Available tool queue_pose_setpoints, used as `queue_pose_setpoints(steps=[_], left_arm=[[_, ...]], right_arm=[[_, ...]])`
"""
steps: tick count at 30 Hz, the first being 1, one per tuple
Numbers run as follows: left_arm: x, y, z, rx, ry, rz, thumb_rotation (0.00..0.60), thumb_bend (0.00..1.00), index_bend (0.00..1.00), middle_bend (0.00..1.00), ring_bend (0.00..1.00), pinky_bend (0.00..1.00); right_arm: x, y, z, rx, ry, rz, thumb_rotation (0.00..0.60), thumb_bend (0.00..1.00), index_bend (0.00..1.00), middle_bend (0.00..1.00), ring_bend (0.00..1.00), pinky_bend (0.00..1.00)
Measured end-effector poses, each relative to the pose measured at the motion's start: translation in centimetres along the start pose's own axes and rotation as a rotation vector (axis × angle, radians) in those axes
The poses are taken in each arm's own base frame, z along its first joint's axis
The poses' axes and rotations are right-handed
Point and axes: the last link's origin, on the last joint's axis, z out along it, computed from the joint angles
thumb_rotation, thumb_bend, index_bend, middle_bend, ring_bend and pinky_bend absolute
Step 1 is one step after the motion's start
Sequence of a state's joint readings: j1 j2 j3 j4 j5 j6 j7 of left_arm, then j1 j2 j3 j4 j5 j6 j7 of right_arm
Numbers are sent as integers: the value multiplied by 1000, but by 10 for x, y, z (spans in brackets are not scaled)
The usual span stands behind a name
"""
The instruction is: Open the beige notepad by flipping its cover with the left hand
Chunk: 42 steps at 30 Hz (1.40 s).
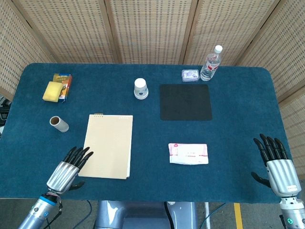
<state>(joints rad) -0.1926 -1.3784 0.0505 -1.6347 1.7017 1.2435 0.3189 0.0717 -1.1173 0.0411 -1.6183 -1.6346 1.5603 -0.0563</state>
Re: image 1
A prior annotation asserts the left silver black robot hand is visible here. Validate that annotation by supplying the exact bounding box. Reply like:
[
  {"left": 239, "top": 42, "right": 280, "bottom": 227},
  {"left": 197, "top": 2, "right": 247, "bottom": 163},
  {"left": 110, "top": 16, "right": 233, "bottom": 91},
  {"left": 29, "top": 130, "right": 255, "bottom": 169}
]
[{"left": 46, "top": 146, "right": 94, "bottom": 194}]

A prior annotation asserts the cardboard tube roll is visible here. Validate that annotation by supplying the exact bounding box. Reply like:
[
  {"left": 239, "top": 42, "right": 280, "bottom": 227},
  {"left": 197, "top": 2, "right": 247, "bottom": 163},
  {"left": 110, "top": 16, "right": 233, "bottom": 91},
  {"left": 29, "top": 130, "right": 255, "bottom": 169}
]
[{"left": 49, "top": 116, "right": 70, "bottom": 133}]

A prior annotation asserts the orange blue carton box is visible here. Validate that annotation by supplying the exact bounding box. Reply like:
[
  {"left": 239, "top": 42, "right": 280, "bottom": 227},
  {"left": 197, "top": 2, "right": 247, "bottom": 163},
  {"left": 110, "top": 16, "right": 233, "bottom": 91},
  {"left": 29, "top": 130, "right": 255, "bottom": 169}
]
[{"left": 52, "top": 73, "right": 73, "bottom": 104}]

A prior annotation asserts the white paper cup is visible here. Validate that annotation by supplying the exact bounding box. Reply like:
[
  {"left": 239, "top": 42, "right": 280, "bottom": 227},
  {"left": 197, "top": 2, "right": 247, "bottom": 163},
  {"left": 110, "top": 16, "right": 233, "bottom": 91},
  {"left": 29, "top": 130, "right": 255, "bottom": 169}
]
[{"left": 133, "top": 78, "right": 149, "bottom": 100}]

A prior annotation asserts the blue floor cable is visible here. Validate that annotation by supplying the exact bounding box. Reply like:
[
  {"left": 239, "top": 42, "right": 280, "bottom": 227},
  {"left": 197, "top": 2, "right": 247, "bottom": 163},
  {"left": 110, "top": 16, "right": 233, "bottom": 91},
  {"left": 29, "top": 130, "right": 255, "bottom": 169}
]
[
  {"left": 75, "top": 199, "right": 93, "bottom": 229},
  {"left": 199, "top": 202, "right": 227, "bottom": 228}
]

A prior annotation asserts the yellow sponge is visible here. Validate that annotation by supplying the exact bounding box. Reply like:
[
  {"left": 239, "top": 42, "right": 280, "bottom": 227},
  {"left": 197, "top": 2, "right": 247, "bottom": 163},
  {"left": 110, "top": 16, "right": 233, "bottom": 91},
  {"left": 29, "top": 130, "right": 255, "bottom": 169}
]
[{"left": 42, "top": 81, "right": 63, "bottom": 103}]

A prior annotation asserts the white pink tissue pack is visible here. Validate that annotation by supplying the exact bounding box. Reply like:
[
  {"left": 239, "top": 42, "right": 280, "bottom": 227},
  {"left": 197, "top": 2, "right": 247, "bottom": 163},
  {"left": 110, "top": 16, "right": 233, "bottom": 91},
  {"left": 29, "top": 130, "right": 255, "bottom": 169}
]
[{"left": 168, "top": 143, "right": 209, "bottom": 165}]

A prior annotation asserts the clear plastic water bottle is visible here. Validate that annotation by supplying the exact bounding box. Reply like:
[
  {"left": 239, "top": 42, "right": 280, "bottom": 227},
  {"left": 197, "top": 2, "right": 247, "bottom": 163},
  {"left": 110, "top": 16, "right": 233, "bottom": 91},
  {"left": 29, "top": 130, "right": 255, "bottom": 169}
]
[{"left": 200, "top": 45, "right": 224, "bottom": 82}]

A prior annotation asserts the woven bamboo folding screen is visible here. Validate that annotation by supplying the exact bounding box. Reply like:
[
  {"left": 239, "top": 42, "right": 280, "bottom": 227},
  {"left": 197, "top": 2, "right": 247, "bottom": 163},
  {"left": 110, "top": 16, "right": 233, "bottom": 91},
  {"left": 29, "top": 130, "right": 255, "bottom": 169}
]
[{"left": 0, "top": 0, "right": 305, "bottom": 172}]

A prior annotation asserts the black square mouse pad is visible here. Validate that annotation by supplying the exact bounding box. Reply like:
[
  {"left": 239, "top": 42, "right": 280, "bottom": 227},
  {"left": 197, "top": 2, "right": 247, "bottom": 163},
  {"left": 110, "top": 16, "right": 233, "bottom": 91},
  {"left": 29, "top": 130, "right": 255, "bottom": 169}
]
[{"left": 159, "top": 83, "right": 213, "bottom": 121}]

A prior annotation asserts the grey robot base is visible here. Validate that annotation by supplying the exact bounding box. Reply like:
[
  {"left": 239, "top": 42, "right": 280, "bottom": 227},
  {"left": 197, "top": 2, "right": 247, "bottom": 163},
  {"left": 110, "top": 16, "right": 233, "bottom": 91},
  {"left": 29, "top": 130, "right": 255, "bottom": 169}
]
[{"left": 94, "top": 200, "right": 198, "bottom": 229}]

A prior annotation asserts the blue table cloth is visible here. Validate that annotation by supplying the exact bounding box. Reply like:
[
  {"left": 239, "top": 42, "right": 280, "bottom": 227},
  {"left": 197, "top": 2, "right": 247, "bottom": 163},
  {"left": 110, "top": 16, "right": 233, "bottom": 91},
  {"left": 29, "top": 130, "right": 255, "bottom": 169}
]
[{"left": 0, "top": 62, "right": 298, "bottom": 204}]

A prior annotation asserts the small clear plastic box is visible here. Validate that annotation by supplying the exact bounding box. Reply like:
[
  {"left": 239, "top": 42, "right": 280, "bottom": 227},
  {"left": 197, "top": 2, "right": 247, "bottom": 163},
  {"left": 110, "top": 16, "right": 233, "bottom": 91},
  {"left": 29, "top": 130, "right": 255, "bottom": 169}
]
[{"left": 181, "top": 69, "right": 200, "bottom": 83}]

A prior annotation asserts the beige paper notepad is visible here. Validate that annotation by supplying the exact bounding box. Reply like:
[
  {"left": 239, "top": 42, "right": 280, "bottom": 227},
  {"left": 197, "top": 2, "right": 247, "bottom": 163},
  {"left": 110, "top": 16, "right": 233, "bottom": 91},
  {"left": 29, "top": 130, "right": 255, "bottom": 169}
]
[{"left": 78, "top": 114, "right": 134, "bottom": 180}]

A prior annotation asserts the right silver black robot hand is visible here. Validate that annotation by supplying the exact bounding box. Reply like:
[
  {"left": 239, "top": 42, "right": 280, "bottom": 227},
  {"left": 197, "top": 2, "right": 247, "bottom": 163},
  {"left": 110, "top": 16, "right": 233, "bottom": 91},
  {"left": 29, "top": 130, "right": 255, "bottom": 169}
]
[{"left": 250, "top": 134, "right": 302, "bottom": 197}]

